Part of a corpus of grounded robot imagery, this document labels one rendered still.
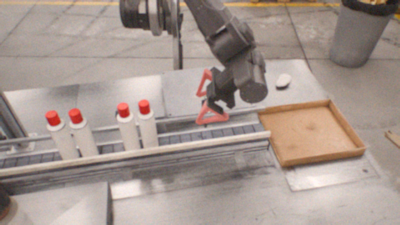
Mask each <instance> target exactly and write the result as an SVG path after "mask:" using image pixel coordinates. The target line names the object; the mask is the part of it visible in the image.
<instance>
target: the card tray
mask: <svg viewBox="0 0 400 225"><path fill-rule="evenodd" d="M258 116H259V118H260V121H261V123H262V125H263V126H264V129H265V131H270V132H271V135H270V137H269V138H268V139H269V141H270V143H271V146H272V148H273V149H274V152H275V154H276V156H277V158H278V160H279V163H280V165H281V167H282V168H284V167H288V166H295V165H300V164H307V163H314V162H318V161H329V160H333V159H341V158H349V157H353V156H360V155H363V154H364V152H365V150H366V149H367V147H366V146H365V145H364V143H363V142H362V141H361V139H360V137H359V136H358V135H357V134H356V132H355V130H354V129H353V127H352V126H351V125H350V124H349V122H348V120H347V119H346V118H345V117H344V115H343V114H342V112H341V111H340V110H339V109H338V107H337V106H336V105H335V103H334V102H333V100H332V99H331V98H328V99H320V100H314V101H305V102H297V103H291V104H283V105H278V106H268V107H266V111H258Z"/></svg>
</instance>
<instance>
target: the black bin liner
mask: <svg viewBox="0 0 400 225"><path fill-rule="evenodd" d="M341 2H342V5H343V6H346V7H348V8H349V9H351V10H353V11H363V12H365V13H367V14H369V15H373V16H382V17H387V16H390V15H392V14H395V13H396V11H397V9H398V7H399V4H400V0H387V1H386V2H385V5H377V4H370V3H366V2H361V1H357V0H341Z"/></svg>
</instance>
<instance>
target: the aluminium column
mask: <svg viewBox="0 0 400 225"><path fill-rule="evenodd" d="M0 112H1V114H2V116H3V118H4V120H5V121H6V123H7V125H8V126H9V128H10V129H11V130H12V131H13V133H14V134H15V136H16V137H17V138H26V137H29V136H28V134H27V132H26V130H25V128H24V126H23V124H22V123H21V121H20V120H19V118H18V116H17V114H16V113H15V112H14V109H13V108H12V106H11V105H10V103H9V101H8V99H7V97H6V96H5V95H4V93H3V90H2V89H1V87H0ZM0 127H1V129H2V131H3V132H4V133H5V135H6V136H7V138H8V139H15V137H14V135H13V134H12V132H11V131H10V130H9V129H8V128H7V126H6V125H5V123H4V121H3V120H2V117H1V115H0ZM28 144H29V143H24V144H21V146H20V145H19V144H15V145H12V146H13V147H14V148H23V147H28Z"/></svg>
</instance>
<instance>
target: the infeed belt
mask: <svg viewBox="0 0 400 225"><path fill-rule="evenodd" d="M264 131H265V129H264V126H263V125H262V123H257V124H252V125H251V124H249V125H242V126H241V125H240V126H232V127H223V128H219V129H212V130H205V131H201V132H200V131H196V132H189V133H184V134H180V136H179V134H175V135H170V136H169V137H168V136H162V137H158V144H159V146H167V145H172V144H181V143H188V142H193V141H201V140H206V139H214V138H226V137H231V136H238V135H243V134H251V133H260V132H264ZM190 133H191V134H190ZM266 140H269V139H268V137H266V138H261V139H249V140H244V141H236V142H229V143H224V144H216V145H211V146H203V147H195V148H191V149H183V150H178V151H170V152H158V153H153V154H146V155H141V156H133V157H125V158H121V159H112V160H107V161H100V162H92V163H87V164H79V165H74V166H66V167H59V168H54V169H45V170H41V171H33V172H24V173H20V174H12V175H7V176H0V180H2V179H11V178H19V177H23V176H31V175H36V174H44V173H51V172H56V171H65V170H69V169H77V168H85V167H89V166H98V165H102V164H110V163H118V162H123V161H130V160H135V159H143V158H151V157H155V156H163V155H168V154H176V153H183V152H188V151H200V150H205V149H212V148H221V147H225V146H233V145H237V144H246V143H253V142H258V141H266ZM139 144H140V147H141V149H144V147H143V141H142V139H139ZM97 149H98V151H99V155H105V154H112V153H121V152H125V149H124V144H123V142H115V143H114V145H113V143H110V144H103V145H97ZM62 160H63V159H62V157H61V155H60V153H59V151H55V152H54V151H53V152H45V153H40V154H32V155H26V156H19V157H9V158H4V159H0V169H6V168H14V167H19V166H27V165H32V164H41V163H48V162H53V161H62Z"/></svg>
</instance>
